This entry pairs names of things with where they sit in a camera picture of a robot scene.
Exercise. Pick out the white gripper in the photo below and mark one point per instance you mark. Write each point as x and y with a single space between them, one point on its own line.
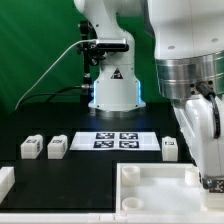
197 124

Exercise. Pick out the white square table top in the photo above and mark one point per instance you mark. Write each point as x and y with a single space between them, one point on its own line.
161 188

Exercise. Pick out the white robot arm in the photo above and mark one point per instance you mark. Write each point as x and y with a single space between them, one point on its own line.
189 58

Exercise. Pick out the white sheet with markers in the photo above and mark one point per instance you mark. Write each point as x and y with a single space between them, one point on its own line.
131 141

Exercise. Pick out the white left obstacle block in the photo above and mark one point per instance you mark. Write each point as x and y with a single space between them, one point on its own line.
7 180

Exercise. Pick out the black camera stand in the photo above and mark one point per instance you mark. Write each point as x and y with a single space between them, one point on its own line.
91 57

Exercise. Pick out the white front rail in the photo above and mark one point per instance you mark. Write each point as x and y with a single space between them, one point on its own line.
193 218

